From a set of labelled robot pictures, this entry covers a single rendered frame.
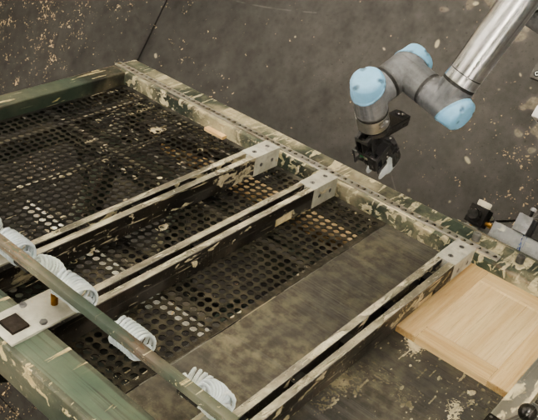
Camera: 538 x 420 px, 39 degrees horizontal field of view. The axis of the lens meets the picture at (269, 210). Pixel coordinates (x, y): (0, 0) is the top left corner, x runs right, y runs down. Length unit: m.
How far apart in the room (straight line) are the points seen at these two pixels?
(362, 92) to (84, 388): 0.82
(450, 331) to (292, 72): 1.97
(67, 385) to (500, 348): 1.05
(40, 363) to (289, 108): 2.27
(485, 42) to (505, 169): 1.64
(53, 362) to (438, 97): 0.96
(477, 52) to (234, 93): 2.33
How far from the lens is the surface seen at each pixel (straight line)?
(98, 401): 1.56
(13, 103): 2.75
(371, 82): 1.63
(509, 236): 2.41
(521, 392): 1.88
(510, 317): 2.12
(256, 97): 3.74
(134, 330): 1.53
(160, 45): 4.17
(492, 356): 1.98
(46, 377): 1.61
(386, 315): 1.90
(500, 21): 1.61
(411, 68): 1.68
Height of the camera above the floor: 3.08
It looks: 60 degrees down
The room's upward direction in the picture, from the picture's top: 75 degrees counter-clockwise
